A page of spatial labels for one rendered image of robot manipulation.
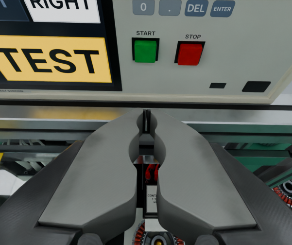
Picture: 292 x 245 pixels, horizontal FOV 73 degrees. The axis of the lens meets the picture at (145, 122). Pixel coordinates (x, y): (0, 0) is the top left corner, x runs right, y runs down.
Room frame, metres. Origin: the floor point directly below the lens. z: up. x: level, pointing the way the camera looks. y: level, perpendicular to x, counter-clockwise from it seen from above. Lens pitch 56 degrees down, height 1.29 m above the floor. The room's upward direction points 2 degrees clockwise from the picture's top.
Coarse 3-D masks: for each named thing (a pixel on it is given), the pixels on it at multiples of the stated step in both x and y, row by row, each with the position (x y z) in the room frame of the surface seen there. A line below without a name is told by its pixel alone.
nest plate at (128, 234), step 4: (136, 208) 0.09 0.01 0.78; (140, 208) 0.09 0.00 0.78; (136, 212) 0.08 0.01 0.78; (140, 212) 0.08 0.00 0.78; (136, 216) 0.07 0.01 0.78; (140, 216) 0.07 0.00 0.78; (136, 220) 0.06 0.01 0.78; (140, 220) 0.06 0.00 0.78; (136, 224) 0.06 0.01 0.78; (132, 228) 0.05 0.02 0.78; (124, 232) 0.04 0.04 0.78; (128, 232) 0.04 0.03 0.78; (132, 232) 0.04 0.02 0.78; (152, 232) 0.04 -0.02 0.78; (156, 232) 0.04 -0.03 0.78; (124, 236) 0.03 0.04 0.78; (128, 236) 0.03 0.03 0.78; (132, 236) 0.03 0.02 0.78; (148, 236) 0.03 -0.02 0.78; (152, 236) 0.03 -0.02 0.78; (164, 236) 0.03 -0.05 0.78; (168, 236) 0.03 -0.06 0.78; (124, 240) 0.02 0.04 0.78; (128, 240) 0.02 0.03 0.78; (168, 240) 0.03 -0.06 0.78; (124, 244) 0.02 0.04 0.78; (128, 244) 0.02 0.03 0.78; (148, 244) 0.02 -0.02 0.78; (168, 244) 0.02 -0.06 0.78
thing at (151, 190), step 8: (144, 168) 0.16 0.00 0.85; (144, 176) 0.15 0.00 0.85; (152, 176) 0.15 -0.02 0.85; (144, 184) 0.13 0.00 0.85; (152, 184) 0.12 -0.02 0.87; (144, 192) 0.10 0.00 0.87; (152, 192) 0.10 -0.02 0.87; (144, 200) 0.09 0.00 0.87; (152, 200) 0.09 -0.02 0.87; (144, 208) 0.07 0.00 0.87; (152, 208) 0.07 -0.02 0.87; (144, 216) 0.06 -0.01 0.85; (152, 216) 0.06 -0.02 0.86; (152, 224) 0.05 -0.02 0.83
